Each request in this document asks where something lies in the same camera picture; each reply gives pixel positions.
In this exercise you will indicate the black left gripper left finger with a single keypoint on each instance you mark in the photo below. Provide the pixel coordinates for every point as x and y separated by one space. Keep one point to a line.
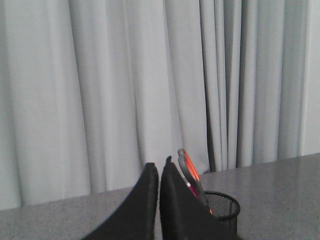
134 219

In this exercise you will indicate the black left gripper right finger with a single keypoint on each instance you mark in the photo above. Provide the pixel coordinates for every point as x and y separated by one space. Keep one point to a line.
182 215

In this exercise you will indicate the pink marker pen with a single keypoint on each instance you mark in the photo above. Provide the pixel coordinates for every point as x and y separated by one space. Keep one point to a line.
191 188

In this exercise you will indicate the grey orange scissors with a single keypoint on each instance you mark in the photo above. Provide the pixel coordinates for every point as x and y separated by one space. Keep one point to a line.
191 175

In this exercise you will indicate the black mesh pen holder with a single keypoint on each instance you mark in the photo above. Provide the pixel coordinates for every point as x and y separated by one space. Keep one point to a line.
224 208

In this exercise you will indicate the grey white curtain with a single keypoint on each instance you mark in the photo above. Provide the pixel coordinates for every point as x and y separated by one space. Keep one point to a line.
91 90

